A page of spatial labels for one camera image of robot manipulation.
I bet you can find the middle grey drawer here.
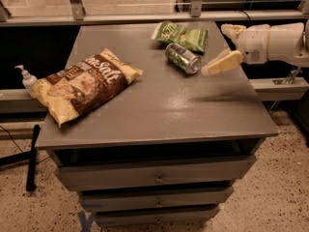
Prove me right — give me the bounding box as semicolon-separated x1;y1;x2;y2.
79;187;234;212

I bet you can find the bottom grey drawer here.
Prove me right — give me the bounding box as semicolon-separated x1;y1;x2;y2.
95;205;219;227

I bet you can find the grey drawer cabinet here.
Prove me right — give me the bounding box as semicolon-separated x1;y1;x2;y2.
35;20;280;228

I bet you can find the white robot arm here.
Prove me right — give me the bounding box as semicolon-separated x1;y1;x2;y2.
201;22;309;76

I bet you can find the metal window rail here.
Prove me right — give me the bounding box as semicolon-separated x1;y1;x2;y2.
0;0;309;27

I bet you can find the grey drawer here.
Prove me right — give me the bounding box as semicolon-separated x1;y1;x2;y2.
95;205;219;227
55;155;256;191
79;187;234;212

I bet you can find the brown sea salt chip bag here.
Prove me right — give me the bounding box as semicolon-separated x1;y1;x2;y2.
32;48;143;127

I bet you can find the white pump dispenser bottle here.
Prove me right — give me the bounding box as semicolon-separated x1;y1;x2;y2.
15;65;37;98

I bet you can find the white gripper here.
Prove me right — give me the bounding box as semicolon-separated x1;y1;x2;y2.
201;23;270;76

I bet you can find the green chip bag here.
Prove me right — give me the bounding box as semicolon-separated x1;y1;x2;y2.
152;20;208;52

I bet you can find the green soda can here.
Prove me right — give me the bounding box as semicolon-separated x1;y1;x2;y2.
165;43;201;74

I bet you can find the top grey drawer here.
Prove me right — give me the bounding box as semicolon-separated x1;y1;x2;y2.
55;155;256;191

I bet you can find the black stand leg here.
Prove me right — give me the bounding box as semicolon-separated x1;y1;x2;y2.
0;125;40;191

